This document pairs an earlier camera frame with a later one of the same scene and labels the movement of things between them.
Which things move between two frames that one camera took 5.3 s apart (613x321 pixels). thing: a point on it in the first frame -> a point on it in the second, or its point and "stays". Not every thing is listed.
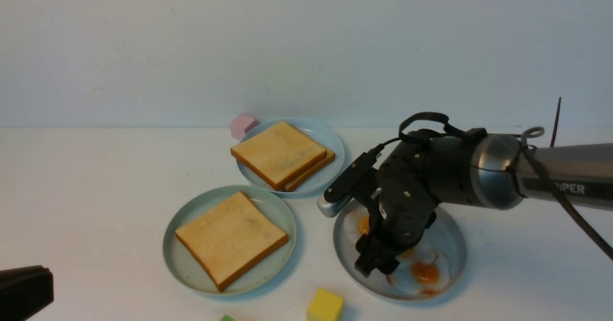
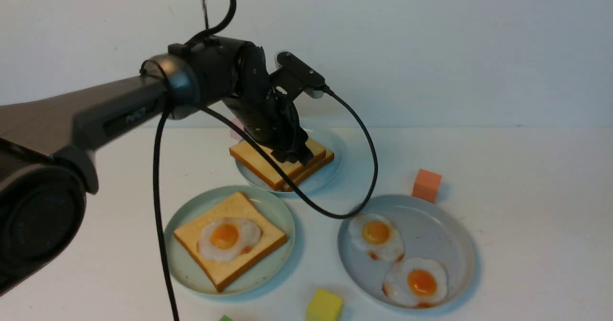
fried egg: x=422 y=251 -> x=224 y=239
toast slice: x=231 y=237 stays
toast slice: x=278 y=154 stays
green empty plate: x=187 y=271 stays
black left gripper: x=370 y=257 -> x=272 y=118
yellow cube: x=325 y=306 stays
